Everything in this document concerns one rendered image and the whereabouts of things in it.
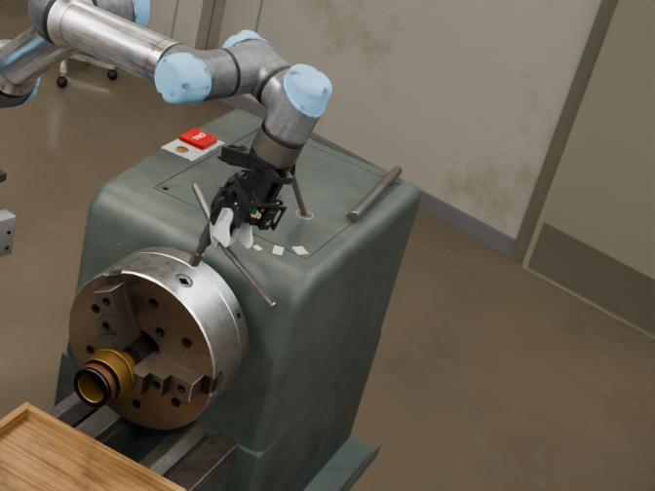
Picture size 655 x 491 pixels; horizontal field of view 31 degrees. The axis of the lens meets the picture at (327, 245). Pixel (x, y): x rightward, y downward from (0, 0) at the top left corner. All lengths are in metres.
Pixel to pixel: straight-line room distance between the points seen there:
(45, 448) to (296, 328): 0.50
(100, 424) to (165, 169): 0.52
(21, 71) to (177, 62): 0.67
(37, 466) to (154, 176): 0.61
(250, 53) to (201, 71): 0.11
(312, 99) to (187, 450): 0.83
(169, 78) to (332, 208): 0.73
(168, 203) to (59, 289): 2.01
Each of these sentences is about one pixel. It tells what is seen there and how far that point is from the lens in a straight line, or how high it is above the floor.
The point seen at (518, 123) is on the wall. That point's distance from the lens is 5.07.
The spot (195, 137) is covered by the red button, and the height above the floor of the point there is 1.27.
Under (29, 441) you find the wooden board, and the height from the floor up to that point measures 0.89.
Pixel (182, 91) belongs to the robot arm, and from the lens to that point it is 1.75.
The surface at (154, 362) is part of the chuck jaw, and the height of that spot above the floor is 1.10.
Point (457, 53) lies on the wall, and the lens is 5.15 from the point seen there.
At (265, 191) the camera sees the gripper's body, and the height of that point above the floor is 1.50.
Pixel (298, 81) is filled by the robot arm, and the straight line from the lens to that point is 1.79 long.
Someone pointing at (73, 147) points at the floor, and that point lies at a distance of 5.24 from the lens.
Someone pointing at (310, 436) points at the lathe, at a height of 0.74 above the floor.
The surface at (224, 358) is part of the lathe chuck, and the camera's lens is 2.12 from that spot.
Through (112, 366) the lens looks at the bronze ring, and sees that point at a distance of 2.07.
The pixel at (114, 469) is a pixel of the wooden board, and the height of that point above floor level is 0.89.
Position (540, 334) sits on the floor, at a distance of 4.75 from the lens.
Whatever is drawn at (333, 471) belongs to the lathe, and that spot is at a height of 0.54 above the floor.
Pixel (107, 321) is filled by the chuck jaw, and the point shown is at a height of 1.16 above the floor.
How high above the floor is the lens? 2.35
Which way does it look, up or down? 29 degrees down
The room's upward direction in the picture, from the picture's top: 15 degrees clockwise
